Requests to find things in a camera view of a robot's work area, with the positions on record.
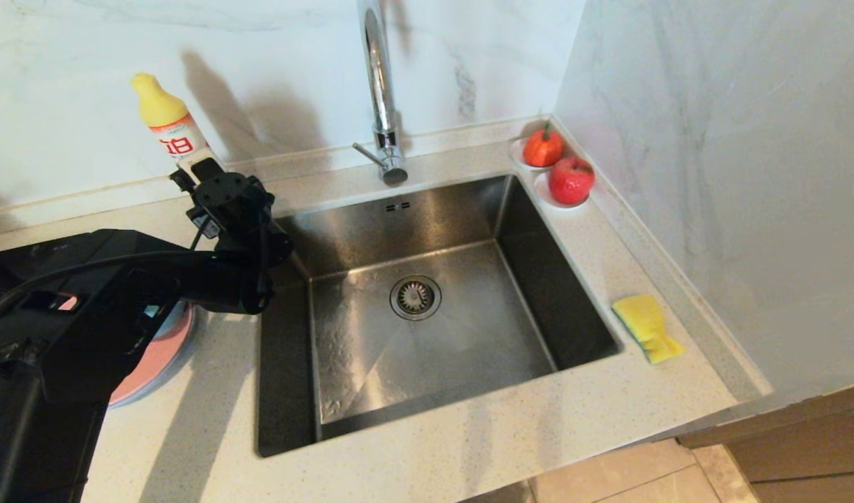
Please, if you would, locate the light blue plate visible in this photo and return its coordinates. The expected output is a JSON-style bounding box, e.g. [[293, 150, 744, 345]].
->
[[109, 307, 198, 409]]

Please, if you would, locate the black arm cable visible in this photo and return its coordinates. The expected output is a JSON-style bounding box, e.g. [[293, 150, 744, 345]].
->
[[0, 250, 215, 337]]

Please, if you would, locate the orange toy persimmon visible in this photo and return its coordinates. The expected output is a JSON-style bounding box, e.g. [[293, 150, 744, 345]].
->
[[523, 122, 565, 168]]

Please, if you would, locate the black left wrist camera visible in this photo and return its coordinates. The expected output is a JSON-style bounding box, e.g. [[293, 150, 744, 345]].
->
[[188, 207, 220, 242]]

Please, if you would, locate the stainless steel sink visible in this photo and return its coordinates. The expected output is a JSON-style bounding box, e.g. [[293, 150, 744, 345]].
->
[[257, 175, 624, 458]]

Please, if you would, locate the brown wooden cabinet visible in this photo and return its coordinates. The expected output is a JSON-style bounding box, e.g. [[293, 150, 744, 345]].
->
[[679, 381, 854, 503]]

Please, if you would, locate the small white dish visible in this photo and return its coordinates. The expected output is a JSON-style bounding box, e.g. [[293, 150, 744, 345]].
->
[[534, 171, 591, 210], [509, 136, 564, 173]]

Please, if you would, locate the yellow green sponge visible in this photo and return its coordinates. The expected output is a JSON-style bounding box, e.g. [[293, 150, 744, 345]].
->
[[611, 293, 686, 365]]

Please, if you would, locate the pink plate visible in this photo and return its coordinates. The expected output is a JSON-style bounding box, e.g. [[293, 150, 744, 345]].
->
[[58, 296, 195, 408]]

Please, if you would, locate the metal sink drain strainer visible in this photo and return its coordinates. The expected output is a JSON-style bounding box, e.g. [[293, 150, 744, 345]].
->
[[390, 275, 443, 321]]

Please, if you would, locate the chrome faucet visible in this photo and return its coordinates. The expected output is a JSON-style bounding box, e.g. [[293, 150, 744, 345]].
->
[[354, 0, 410, 187]]

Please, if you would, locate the orange detergent bottle yellow cap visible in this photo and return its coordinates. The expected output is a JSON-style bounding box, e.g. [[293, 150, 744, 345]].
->
[[131, 73, 222, 175]]

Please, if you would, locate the red toy apple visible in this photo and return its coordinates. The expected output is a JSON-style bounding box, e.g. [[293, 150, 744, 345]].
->
[[548, 156, 596, 205]]

